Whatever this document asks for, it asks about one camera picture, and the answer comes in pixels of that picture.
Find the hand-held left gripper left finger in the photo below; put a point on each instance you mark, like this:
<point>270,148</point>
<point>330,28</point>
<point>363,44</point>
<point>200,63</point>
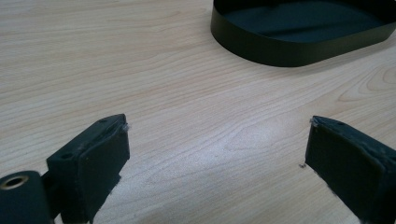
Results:
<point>93,161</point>

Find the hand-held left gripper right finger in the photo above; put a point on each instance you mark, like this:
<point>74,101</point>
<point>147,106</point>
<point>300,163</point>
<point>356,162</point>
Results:
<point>351,165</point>

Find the black oval tray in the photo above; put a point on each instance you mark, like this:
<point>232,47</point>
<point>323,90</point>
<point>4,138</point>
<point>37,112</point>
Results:
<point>299,34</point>

